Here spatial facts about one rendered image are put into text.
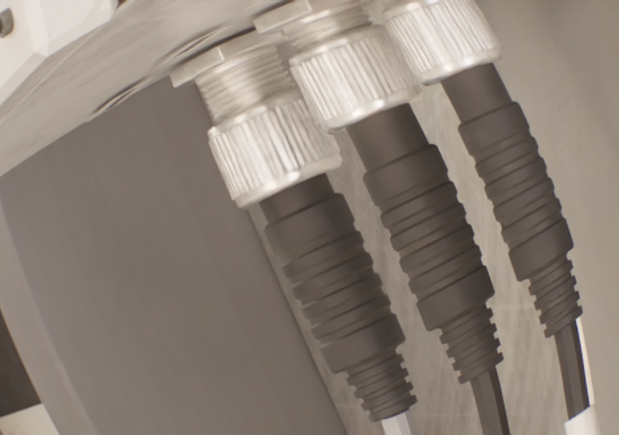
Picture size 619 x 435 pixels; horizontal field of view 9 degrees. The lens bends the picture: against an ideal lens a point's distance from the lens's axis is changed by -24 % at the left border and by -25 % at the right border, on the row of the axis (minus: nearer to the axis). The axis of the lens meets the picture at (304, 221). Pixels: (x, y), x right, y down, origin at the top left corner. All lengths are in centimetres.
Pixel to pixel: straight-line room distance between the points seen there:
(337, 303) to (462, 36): 8
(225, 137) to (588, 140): 6
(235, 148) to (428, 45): 7
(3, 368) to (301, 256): 97
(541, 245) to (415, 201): 4
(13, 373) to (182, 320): 87
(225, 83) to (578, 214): 6
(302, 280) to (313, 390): 11
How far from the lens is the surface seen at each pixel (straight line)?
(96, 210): 75
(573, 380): 59
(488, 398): 62
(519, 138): 59
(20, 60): 49
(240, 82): 65
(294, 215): 65
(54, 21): 48
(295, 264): 65
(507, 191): 59
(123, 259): 75
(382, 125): 62
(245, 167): 65
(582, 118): 64
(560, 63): 64
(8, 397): 162
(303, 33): 62
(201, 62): 65
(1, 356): 162
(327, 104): 62
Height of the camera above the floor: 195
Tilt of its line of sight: 42 degrees down
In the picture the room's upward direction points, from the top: 3 degrees counter-clockwise
